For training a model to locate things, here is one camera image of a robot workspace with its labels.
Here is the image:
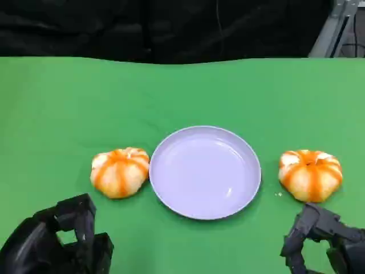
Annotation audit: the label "thin black cable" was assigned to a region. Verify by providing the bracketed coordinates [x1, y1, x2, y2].
[340, 13, 365, 59]

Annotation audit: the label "green table cloth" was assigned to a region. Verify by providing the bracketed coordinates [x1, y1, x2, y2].
[0, 56, 365, 274]

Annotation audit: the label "black backdrop cloth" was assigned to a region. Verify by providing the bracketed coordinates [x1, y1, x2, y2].
[0, 0, 337, 65]

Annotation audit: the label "lilac plate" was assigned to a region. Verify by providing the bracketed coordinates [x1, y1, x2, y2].
[148, 125, 262, 221]

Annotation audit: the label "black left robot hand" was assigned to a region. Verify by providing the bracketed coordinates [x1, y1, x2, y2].
[0, 193, 115, 274]

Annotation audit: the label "grey aluminium frame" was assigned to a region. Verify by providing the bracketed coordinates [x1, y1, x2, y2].
[307, 0, 365, 59]

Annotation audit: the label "orange white toy bread roll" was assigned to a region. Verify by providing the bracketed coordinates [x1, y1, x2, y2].
[90, 147, 151, 200]
[278, 149, 343, 203]

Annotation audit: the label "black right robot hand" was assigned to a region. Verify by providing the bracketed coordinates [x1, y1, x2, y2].
[279, 202, 365, 274]

